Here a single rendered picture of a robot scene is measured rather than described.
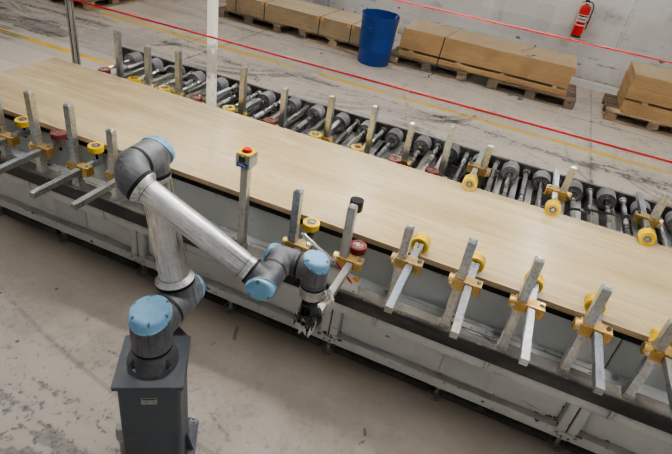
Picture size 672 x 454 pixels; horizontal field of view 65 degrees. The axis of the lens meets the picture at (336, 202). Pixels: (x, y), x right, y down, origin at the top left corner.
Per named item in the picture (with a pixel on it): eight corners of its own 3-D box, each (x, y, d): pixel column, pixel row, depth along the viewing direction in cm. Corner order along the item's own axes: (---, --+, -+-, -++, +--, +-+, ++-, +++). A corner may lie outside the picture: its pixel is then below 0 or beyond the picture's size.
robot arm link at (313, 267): (307, 244, 180) (335, 253, 178) (303, 272, 186) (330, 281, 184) (297, 259, 172) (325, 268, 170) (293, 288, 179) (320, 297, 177)
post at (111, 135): (118, 214, 275) (110, 130, 250) (113, 212, 276) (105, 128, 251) (123, 211, 278) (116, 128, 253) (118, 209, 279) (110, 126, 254)
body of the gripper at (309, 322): (292, 325, 187) (295, 300, 181) (302, 310, 194) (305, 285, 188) (312, 333, 185) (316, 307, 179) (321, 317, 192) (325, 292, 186)
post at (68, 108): (79, 190, 278) (67, 105, 253) (74, 188, 279) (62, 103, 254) (84, 187, 281) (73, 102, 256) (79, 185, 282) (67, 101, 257)
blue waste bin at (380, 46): (385, 72, 746) (395, 19, 707) (348, 62, 761) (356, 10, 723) (397, 62, 793) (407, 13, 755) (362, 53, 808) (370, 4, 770)
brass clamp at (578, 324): (607, 345, 199) (613, 336, 197) (571, 332, 203) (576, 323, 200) (607, 335, 204) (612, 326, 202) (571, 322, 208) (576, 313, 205)
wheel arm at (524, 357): (527, 367, 183) (531, 360, 181) (517, 363, 184) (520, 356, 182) (537, 284, 224) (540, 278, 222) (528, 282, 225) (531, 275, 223)
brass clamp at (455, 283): (477, 298, 212) (481, 289, 209) (445, 286, 215) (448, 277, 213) (480, 289, 217) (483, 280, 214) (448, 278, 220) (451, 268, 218)
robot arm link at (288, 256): (259, 253, 174) (294, 265, 171) (274, 235, 183) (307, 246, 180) (258, 275, 179) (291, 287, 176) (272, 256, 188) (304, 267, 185)
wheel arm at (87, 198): (76, 212, 240) (75, 204, 238) (70, 210, 241) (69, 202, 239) (141, 174, 275) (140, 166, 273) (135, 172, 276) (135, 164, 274)
